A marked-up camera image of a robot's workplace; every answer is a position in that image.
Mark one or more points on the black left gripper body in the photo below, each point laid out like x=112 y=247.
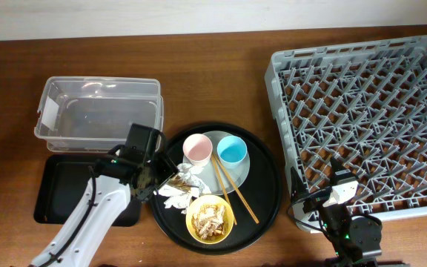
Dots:
x=161 y=170

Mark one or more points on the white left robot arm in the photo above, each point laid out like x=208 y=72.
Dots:
x=76 y=243

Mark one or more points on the round black tray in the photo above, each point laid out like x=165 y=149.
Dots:
x=262 y=190

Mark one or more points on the black rectangular tray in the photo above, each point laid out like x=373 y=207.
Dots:
x=64 y=181

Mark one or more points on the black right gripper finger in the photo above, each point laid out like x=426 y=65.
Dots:
x=298 y=190
x=340 y=174

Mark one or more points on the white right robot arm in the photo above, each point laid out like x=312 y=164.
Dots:
x=355 y=238

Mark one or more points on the pink cup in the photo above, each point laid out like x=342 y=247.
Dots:
x=198 y=149

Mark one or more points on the grey dishwasher rack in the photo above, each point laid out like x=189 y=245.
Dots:
x=364 y=104

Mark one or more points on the blue cup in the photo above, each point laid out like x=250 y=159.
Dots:
x=231 y=150

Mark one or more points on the white napkin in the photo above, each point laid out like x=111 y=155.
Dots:
x=185 y=186

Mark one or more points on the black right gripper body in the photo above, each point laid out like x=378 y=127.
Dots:
x=333 y=217

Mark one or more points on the yellow bowl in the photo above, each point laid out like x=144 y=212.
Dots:
x=209 y=200

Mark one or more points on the clear plastic bin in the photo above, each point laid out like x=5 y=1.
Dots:
x=90 y=114

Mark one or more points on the food scraps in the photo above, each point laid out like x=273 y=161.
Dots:
x=208 y=222

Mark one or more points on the wooden chopstick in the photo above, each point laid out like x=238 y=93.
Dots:
x=219 y=178
x=251 y=212

